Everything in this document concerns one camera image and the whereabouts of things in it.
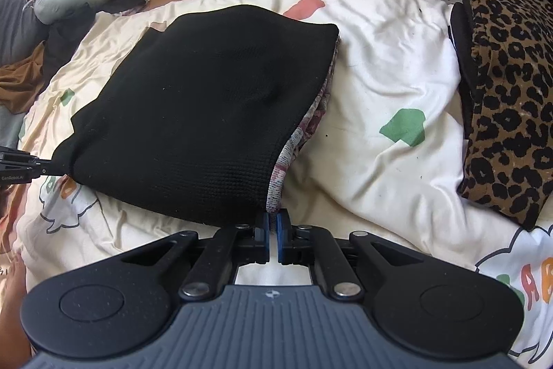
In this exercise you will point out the light blue jeans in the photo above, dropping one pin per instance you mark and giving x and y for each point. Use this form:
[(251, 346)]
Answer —
[(8, 127)]

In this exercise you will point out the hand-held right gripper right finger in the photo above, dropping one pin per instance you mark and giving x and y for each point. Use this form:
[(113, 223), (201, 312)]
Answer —
[(283, 239)]

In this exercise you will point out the black garment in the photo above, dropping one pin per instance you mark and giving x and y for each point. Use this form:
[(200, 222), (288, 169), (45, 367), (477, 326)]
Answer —
[(73, 36)]

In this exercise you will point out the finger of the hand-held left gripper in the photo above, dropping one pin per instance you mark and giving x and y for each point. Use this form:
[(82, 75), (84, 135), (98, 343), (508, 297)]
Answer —
[(39, 168)]

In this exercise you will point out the brown garment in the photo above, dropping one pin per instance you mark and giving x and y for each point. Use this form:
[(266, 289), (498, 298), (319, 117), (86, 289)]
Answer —
[(19, 77)]

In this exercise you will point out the cream bear print blanket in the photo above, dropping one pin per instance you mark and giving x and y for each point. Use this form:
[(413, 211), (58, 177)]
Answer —
[(389, 62)]

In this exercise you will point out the leopard print cushion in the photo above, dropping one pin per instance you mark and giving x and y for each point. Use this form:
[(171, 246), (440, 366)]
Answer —
[(514, 92)]

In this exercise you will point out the grey cloth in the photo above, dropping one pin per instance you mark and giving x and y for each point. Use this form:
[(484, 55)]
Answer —
[(17, 27)]

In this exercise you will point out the black skirt teddy bear lining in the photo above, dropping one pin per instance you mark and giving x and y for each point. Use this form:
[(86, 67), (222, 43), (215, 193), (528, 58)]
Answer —
[(194, 114)]

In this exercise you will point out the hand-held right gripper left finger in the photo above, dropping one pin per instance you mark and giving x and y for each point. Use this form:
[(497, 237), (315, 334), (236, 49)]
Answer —
[(264, 239)]

